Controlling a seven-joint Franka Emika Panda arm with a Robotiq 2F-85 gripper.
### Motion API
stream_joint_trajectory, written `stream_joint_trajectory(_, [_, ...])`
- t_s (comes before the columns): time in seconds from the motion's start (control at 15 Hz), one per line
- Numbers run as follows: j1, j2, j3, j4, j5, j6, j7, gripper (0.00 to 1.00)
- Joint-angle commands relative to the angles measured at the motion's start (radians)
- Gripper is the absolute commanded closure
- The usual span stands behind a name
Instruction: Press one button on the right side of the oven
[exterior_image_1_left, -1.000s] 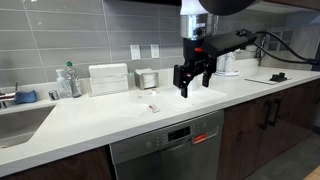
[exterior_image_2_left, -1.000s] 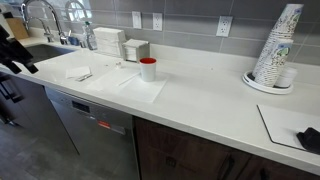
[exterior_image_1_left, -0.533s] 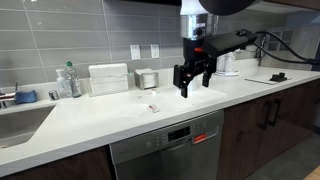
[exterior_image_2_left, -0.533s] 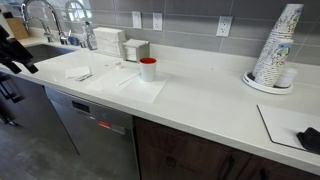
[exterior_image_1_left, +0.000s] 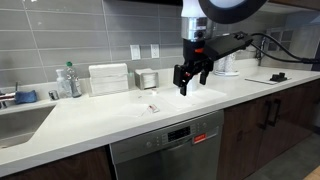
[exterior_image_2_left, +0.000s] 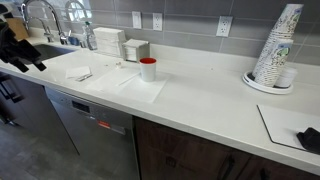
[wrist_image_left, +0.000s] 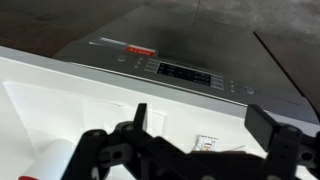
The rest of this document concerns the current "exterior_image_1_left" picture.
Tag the chrome sink faucet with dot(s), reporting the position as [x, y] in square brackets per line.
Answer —
[6, 97]

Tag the white black Franka robot arm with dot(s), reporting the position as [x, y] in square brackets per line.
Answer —
[193, 23]

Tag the thin white paper sheet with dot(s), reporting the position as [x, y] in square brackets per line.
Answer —
[258, 80]

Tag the short paper cup stack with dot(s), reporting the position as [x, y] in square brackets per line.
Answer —
[231, 65]

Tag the blue sponge cloth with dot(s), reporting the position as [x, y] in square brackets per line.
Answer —
[25, 97]

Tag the red dirty magnet sign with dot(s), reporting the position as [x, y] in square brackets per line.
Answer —
[199, 138]

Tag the clear soap dispenser bottle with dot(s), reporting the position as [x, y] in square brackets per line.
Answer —
[62, 85]

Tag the metal tap fixture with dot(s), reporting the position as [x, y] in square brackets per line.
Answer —
[262, 50]

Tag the dark upper cabinet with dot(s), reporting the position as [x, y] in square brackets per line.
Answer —
[296, 3]

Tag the steel napkin dispenser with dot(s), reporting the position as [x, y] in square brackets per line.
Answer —
[146, 80]

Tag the small black device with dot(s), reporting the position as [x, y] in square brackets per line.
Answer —
[278, 77]

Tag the tiny white packet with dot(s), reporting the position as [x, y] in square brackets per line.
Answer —
[154, 91]

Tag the small red white packet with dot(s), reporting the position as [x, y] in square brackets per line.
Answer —
[153, 108]

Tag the white paper towel stack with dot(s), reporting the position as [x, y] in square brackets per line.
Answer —
[108, 79]

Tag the dark wood sink cabinet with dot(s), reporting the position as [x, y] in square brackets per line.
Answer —
[66, 166]

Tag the stainless steel dishwasher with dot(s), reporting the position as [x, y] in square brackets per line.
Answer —
[166, 156]

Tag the white wall outlet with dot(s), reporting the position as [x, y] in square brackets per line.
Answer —
[135, 52]
[155, 51]

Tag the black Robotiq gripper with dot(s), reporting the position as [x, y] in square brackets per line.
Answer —
[193, 55]

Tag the small metal cup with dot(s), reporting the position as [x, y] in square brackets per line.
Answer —
[53, 95]

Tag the green cap water bottle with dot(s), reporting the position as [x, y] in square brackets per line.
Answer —
[74, 81]

